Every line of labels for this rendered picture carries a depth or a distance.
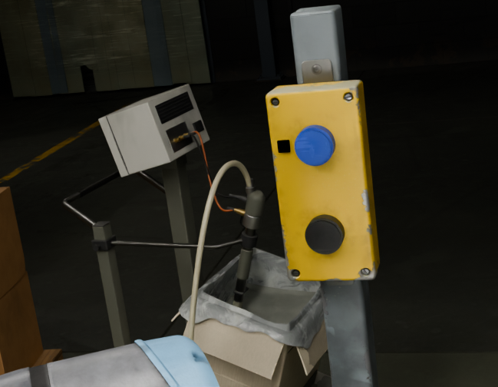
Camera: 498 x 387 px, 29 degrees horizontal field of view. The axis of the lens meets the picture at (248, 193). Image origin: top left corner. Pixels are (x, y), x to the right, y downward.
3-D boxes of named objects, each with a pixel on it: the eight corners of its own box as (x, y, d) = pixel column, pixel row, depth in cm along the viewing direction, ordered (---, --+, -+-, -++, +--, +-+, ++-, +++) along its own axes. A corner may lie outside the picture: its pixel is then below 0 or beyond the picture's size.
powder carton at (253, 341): (228, 326, 326) (245, 223, 310) (345, 373, 312) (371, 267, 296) (147, 405, 281) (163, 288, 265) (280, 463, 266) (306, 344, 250)
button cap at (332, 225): (344, 254, 124) (347, 248, 126) (340, 218, 123) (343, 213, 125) (306, 256, 126) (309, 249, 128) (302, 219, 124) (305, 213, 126)
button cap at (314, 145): (334, 165, 121) (338, 160, 123) (331, 127, 120) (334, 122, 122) (296, 167, 122) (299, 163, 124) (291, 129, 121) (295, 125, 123)
